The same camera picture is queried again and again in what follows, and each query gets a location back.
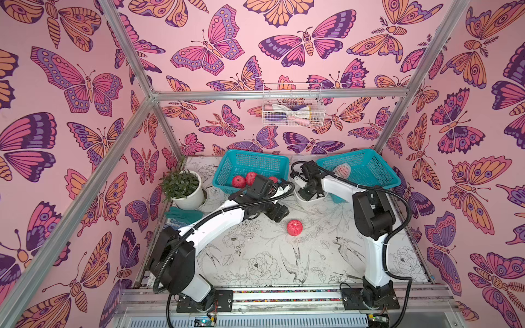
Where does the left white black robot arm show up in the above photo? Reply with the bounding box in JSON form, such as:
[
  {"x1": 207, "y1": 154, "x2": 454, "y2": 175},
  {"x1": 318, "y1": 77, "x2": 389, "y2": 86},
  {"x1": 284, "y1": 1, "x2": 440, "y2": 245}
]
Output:
[{"x1": 148, "y1": 176, "x2": 295, "y2": 312}]

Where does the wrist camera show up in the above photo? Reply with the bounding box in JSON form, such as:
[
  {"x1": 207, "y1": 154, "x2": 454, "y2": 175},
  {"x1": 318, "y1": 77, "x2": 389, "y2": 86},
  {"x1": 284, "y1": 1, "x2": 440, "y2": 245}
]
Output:
[
  {"x1": 272, "y1": 182, "x2": 295, "y2": 202},
  {"x1": 290, "y1": 171, "x2": 306, "y2": 188}
]

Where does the left teal plastic basket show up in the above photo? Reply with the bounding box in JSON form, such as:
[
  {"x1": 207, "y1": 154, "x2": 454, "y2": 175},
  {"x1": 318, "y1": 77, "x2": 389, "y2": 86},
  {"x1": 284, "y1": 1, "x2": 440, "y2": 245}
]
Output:
[{"x1": 212, "y1": 150, "x2": 290, "y2": 195}]

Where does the white wire wall basket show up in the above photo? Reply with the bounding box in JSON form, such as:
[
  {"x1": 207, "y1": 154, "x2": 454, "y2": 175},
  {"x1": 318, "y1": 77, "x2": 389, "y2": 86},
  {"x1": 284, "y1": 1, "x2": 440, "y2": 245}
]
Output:
[{"x1": 261, "y1": 89, "x2": 325, "y2": 128}]

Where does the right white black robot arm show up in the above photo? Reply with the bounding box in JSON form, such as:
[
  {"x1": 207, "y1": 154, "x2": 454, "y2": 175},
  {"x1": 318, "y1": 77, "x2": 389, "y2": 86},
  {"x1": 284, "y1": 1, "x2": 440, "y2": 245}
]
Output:
[{"x1": 291, "y1": 161, "x2": 413, "y2": 327}]

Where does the potted green plant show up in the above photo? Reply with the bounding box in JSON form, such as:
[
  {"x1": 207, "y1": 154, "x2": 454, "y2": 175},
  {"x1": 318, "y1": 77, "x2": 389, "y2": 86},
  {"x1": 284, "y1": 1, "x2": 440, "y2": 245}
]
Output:
[{"x1": 160, "y1": 159, "x2": 206, "y2": 210}]

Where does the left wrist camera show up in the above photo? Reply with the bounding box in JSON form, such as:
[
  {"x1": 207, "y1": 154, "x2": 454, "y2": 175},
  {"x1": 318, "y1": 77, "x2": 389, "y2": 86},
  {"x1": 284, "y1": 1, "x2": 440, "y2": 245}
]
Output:
[{"x1": 272, "y1": 182, "x2": 295, "y2": 202}]

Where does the red apple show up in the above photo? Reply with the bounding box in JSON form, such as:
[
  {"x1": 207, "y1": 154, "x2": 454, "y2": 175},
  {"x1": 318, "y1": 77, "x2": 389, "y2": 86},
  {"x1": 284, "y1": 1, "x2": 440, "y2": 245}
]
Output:
[
  {"x1": 232, "y1": 175, "x2": 247, "y2": 189},
  {"x1": 246, "y1": 172, "x2": 257, "y2": 187}
]

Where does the white plastic tray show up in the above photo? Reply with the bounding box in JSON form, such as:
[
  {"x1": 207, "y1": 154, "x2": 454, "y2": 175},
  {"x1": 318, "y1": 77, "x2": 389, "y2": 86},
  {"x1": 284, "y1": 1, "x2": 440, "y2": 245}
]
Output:
[{"x1": 293, "y1": 181, "x2": 327, "y2": 208}]

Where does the right teal plastic basket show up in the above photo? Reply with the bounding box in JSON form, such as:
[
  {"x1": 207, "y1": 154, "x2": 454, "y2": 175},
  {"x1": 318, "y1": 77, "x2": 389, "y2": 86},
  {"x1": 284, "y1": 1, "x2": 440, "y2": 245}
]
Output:
[{"x1": 316, "y1": 149, "x2": 401, "y2": 189}]

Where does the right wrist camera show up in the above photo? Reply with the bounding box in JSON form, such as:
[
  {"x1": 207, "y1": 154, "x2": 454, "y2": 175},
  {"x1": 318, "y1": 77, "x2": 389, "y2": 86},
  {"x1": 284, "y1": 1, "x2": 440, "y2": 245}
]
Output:
[{"x1": 290, "y1": 171, "x2": 306, "y2": 188}]

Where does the teal plastic basket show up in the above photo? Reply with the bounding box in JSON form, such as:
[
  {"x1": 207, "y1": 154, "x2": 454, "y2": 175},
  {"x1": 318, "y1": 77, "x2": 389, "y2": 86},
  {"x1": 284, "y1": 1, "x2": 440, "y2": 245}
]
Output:
[
  {"x1": 316, "y1": 149, "x2": 401, "y2": 189},
  {"x1": 212, "y1": 150, "x2": 290, "y2": 195}
]

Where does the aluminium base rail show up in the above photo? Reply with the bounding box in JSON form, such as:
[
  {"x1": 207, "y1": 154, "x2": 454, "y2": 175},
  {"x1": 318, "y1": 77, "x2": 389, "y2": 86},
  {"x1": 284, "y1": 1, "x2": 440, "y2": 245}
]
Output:
[{"x1": 109, "y1": 284, "x2": 468, "y2": 327}]

